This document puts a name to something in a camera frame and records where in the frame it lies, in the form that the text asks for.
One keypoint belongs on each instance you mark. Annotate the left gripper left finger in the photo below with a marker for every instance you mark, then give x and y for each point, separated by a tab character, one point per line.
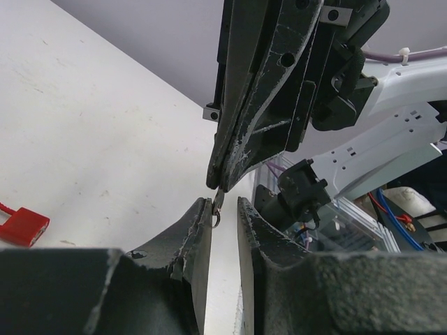
159	287

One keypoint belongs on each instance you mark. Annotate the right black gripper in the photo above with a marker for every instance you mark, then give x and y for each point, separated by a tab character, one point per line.
284	65

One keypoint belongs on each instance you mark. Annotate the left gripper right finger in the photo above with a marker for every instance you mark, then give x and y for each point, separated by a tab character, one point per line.
286	290

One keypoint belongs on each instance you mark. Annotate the small silver keys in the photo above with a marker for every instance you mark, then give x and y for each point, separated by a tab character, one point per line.
216	207

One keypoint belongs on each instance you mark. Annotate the red cable seal tag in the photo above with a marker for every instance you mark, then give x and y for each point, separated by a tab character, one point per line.
24	226

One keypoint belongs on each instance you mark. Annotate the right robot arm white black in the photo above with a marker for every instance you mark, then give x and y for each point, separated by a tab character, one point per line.
405	111

